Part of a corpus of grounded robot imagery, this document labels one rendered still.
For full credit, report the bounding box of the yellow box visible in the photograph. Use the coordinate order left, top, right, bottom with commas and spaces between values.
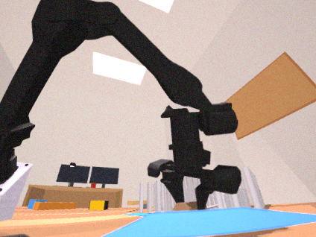
88, 200, 109, 210

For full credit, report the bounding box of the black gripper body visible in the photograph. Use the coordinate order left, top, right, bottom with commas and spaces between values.
147, 137, 242, 195

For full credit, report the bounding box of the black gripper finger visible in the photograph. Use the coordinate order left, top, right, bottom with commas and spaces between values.
160, 175, 185, 203
195, 184, 215, 211

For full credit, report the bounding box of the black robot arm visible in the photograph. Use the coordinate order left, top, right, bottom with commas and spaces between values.
0, 0, 238, 185

